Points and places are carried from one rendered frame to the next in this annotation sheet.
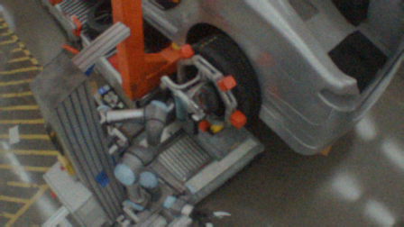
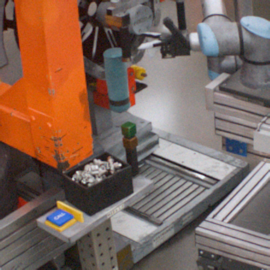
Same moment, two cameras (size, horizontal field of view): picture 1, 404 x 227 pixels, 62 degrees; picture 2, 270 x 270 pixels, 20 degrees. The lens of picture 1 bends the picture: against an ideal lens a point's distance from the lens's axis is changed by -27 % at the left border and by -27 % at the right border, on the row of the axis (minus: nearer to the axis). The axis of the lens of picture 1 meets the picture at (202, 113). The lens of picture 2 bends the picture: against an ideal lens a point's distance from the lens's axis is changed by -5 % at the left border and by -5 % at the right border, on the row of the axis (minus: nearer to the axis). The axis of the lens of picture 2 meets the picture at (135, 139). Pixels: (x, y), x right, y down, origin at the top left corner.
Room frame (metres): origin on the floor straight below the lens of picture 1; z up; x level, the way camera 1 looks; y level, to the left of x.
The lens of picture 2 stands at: (1.93, 3.03, 2.00)
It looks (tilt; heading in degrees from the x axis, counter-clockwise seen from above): 30 degrees down; 269
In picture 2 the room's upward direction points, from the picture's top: 6 degrees counter-clockwise
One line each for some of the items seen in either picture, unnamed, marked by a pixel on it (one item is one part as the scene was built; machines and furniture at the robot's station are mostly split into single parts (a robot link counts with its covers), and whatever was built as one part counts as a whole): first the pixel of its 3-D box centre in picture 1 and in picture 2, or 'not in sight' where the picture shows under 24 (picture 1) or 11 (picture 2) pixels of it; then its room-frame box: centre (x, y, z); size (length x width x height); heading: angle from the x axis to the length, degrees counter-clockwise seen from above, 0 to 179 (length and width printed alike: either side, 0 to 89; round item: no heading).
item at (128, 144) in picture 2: not in sight; (129, 141); (1.89, 0.61, 0.59); 0.04 x 0.04 x 0.04; 43
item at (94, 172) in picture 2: (112, 102); (97, 182); (2.02, 0.73, 0.51); 0.20 x 0.14 x 0.13; 36
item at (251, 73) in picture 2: not in sight; (260, 67); (1.43, 0.69, 0.87); 0.15 x 0.15 x 0.10
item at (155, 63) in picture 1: (166, 56); (3, 93); (2.37, 0.30, 0.69); 0.52 x 0.17 x 0.35; 133
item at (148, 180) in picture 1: (147, 183); not in sight; (1.10, 0.31, 0.98); 0.13 x 0.12 x 0.14; 154
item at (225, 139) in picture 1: (219, 119); (95, 111); (2.02, -0.14, 0.32); 0.40 x 0.30 x 0.28; 43
